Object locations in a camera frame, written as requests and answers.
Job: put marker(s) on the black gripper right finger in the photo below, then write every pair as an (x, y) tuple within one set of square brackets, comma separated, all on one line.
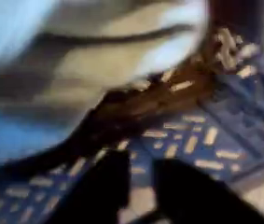
[(193, 199)]

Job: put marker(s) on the perforated plastic basket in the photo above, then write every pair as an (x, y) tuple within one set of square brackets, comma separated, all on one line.
[(200, 146)]

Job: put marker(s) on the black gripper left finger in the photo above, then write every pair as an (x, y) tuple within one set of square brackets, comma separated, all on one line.
[(100, 196)]

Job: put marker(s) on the beige sock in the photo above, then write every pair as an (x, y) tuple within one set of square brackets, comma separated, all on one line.
[(100, 59)]

